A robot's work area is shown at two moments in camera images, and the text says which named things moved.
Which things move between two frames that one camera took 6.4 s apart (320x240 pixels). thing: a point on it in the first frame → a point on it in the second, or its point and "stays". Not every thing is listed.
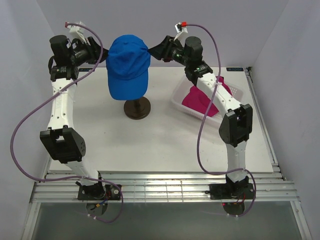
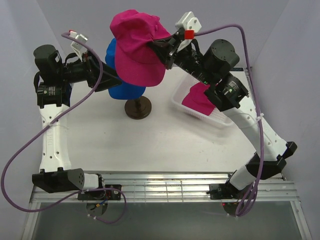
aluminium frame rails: [175, 187] stays
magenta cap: [195, 100] → [136, 63]
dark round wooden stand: [137, 109] stays
